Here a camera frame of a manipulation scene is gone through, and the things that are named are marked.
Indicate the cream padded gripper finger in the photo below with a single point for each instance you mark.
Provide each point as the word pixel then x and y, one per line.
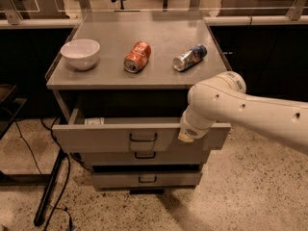
pixel 185 138

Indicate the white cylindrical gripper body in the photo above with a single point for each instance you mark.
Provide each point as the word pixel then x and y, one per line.
pixel 192 130

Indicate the grey top drawer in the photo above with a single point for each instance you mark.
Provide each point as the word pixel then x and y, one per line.
pixel 133 134

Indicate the grey drawer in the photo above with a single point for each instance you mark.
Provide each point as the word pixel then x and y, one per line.
pixel 102 181
pixel 178 157
pixel 133 134

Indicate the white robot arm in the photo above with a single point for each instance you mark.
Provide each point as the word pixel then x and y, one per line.
pixel 223 98

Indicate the grey metal drawer cabinet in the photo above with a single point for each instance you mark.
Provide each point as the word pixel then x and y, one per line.
pixel 122 83

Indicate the white packet in drawer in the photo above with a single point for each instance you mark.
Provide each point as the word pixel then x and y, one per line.
pixel 94 121

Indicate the grey bottom drawer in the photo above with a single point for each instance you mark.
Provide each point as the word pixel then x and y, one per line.
pixel 102 181

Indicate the grey middle drawer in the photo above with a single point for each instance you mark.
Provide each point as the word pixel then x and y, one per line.
pixel 178 157

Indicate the blue silver soda can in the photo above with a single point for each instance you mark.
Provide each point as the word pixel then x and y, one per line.
pixel 189 58

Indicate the orange soda can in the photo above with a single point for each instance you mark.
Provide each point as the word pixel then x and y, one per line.
pixel 138 57

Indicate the white ceramic bowl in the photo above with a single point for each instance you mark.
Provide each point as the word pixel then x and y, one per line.
pixel 81 53

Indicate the black table leg frame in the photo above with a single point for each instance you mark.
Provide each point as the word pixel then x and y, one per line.
pixel 10 106

